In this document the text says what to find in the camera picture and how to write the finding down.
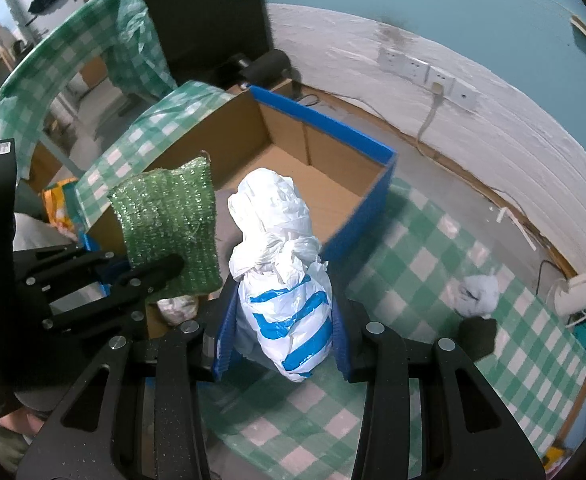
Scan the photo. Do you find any black cylindrical device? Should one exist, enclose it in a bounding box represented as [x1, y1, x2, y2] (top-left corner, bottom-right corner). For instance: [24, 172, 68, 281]
[233, 49, 294, 88]

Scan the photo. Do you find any grey plug with cable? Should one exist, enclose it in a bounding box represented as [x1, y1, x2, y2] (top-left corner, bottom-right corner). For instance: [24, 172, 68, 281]
[417, 82, 444, 147]

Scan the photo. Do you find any black cable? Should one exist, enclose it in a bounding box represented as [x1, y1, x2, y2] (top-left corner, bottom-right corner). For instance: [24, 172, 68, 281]
[535, 259, 576, 295]

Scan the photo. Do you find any white wall outlet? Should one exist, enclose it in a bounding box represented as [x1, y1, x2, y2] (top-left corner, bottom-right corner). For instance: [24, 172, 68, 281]
[452, 79, 480, 111]
[402, 56, 431, 85]
[425, 66, 458, 97]
[378, 46, 406, 75]

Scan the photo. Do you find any green cloth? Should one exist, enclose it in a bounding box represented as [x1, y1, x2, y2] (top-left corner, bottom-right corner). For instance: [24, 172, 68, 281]
[107, 156, 222, 297]

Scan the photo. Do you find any person's left forearm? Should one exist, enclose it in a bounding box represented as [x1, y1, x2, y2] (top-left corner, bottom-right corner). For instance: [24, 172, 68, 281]
[0, 395, 48, 466]

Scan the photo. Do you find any white electric kettle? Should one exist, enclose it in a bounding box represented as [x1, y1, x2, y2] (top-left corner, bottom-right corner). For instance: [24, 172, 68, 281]
[552, 266, 586, 318]

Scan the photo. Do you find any green checkered tablecloth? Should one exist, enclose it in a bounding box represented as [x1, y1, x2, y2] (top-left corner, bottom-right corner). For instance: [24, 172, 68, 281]
[75, 80, 586, 480]

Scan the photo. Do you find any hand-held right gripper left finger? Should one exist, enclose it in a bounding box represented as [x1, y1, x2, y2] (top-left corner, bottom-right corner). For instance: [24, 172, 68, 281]
[17, 277, 241, 480]

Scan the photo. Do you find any blue-edged cardboard box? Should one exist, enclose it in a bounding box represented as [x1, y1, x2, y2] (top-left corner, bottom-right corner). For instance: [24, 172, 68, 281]
[80, 85, 398, 341]

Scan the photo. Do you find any translucent plastic bag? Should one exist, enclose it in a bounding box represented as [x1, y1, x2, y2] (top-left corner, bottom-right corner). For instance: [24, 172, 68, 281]
[157, 295, 200, 326]

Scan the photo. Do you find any white blue-striped plastic bag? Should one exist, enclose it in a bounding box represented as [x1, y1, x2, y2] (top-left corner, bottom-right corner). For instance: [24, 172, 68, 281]
[228, 167, 334, 383]

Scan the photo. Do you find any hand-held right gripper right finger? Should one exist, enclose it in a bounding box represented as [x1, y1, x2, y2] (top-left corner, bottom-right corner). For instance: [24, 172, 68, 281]
[330, 300, 544, 480]

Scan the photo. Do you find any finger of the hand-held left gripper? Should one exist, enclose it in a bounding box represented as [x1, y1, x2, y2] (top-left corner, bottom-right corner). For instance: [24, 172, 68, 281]
[15, 247, 126, 301]
[43, 254, 184, 341]

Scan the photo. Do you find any white tape strip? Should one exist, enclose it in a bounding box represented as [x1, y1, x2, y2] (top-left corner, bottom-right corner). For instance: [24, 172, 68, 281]
[497, 206, 538, 252]

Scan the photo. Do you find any black sock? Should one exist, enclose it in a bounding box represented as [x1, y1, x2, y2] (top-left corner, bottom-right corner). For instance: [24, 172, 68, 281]
[458, 316, 498, 361]

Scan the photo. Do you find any dark hanging cloth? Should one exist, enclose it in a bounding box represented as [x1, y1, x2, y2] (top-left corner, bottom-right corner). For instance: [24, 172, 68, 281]
[123, 0, 274, 86]

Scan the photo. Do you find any green checkered plastic cover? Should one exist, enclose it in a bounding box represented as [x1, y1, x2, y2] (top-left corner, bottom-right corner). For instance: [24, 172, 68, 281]
[0, 0, 178, 183]

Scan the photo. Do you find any yellow printed packet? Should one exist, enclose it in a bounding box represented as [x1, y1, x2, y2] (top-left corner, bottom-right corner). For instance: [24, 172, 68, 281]
[42, 180, 86, 241]

